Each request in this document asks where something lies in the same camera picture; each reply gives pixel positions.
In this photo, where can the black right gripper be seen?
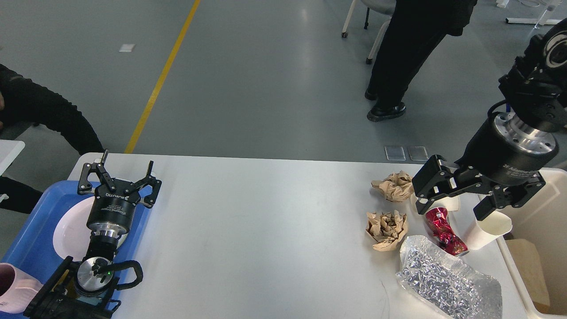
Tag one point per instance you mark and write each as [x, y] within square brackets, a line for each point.
[500, 162]

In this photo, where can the silver foil plastic bag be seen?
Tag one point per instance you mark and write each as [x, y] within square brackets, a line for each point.
[445, 282]

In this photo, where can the seated person in black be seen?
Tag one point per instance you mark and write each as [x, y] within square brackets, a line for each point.
[22, 100]

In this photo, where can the teal mug yellow inside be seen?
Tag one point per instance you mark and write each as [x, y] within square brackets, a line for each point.
[70, 291]

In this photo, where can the brown paper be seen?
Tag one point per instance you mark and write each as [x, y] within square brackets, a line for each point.
[397, 187]
[387, 230]

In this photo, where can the metal floor plate right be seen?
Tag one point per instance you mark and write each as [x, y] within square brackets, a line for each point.
[417, 153]

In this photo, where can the crushed red can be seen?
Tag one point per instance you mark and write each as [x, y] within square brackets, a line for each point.
[437, 220]

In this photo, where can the metal floor plate left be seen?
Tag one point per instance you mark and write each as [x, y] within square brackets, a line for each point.
[395, 153]

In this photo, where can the white paper cup lying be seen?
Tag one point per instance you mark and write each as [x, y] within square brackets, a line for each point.
[450, 203]

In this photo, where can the metal floor plate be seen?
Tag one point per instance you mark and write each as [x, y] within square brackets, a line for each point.
[395, 153]
[417, 153]

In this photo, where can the blue plastic tray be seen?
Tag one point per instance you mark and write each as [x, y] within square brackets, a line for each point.
[33, 251]

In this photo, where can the pink plate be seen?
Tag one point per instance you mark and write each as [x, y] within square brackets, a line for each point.
[73, 239]

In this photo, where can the pink mug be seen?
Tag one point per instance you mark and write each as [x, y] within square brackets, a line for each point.
[17, 289]

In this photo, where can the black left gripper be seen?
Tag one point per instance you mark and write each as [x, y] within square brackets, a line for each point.
[113, 208]

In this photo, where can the beige plastic bin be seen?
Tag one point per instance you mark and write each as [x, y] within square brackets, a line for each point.
[542, 221]

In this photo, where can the white side table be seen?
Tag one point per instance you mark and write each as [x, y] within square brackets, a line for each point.
[9, 150]

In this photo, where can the white floor stand base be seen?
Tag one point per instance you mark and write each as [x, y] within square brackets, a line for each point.
[534, 13]

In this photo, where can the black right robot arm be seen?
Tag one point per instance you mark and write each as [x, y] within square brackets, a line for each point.
[535, 87]

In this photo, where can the brown paper bag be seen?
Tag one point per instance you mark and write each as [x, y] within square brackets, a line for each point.
[528, 264]

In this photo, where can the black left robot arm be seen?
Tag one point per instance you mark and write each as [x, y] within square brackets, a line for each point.
[84, 289]

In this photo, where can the standing person in black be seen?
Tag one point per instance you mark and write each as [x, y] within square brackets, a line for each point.
[414, 31]

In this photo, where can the white paper cup right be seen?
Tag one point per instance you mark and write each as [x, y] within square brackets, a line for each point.
[481, 233]

